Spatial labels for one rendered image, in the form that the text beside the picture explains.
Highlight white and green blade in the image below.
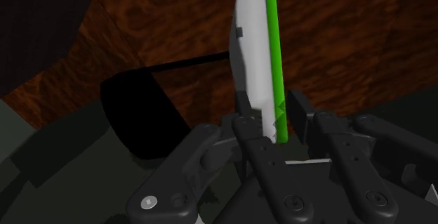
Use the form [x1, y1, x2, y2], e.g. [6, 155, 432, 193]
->
[228, 0, 289, 145]

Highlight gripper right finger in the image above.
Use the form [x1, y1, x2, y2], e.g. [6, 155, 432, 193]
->
[286, 89, 438, 224]

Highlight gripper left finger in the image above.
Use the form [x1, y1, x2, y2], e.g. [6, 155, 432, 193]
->
[126, 91, 314, 224]

